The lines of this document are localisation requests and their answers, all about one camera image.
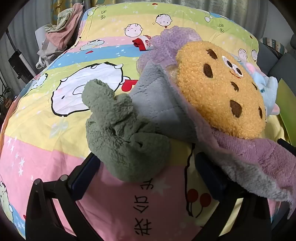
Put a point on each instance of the black box device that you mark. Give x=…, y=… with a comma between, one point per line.
x=20, y=64

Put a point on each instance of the pile of clothes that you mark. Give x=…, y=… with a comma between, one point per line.
x=67, y=30

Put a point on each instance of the green plush toy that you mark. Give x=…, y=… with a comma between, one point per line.
x=115, y=129

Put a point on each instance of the light blue plush toy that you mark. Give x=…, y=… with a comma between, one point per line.
x=270, y=88

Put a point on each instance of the grey sofa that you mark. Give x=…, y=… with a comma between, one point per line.
x=266, y=60

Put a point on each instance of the purple and grey fleece blanket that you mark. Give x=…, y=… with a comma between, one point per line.
x=157, y=104

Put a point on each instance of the patterned cushion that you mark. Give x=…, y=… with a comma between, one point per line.
x=274, y=45

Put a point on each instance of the cartoon printed bed sheet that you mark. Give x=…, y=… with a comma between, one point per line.
x=46, y=129

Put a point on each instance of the yellow patterned curtain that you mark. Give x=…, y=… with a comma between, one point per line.
x=60, y=9

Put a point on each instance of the cookie plush pillow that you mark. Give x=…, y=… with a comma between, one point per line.
x=208, y=92

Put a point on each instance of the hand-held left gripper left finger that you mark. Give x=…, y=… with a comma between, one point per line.
x=81, y=183

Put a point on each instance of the red and white sock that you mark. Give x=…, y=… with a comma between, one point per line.
x=143, y=42

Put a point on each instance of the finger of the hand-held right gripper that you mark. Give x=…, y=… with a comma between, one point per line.
x=288, y=144

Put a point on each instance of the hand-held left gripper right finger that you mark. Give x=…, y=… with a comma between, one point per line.
x=208, y=176

